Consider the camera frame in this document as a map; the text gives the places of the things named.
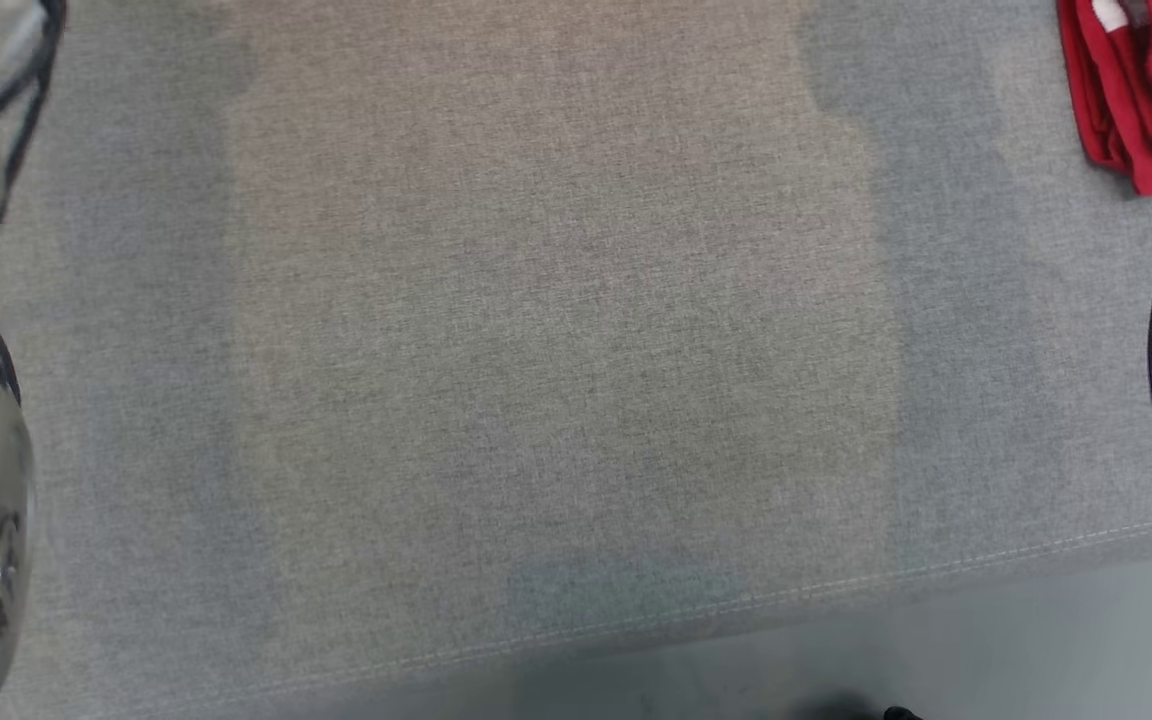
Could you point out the red shorts with white panel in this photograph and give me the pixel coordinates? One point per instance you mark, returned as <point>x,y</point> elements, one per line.
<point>1136,110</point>

